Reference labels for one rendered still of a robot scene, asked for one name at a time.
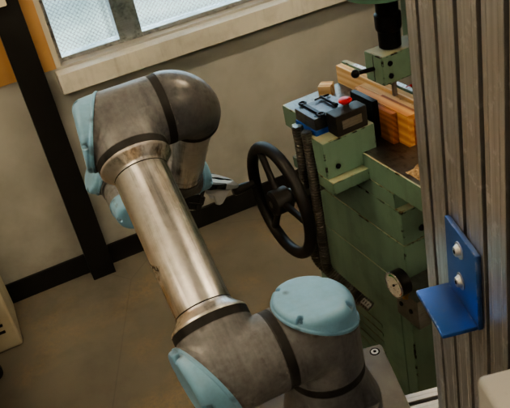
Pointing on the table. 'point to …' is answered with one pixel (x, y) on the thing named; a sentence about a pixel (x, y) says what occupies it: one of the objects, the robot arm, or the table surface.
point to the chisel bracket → (388, 63)
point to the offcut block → (326, 88)
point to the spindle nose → (388, 24)
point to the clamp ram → (368, 108)
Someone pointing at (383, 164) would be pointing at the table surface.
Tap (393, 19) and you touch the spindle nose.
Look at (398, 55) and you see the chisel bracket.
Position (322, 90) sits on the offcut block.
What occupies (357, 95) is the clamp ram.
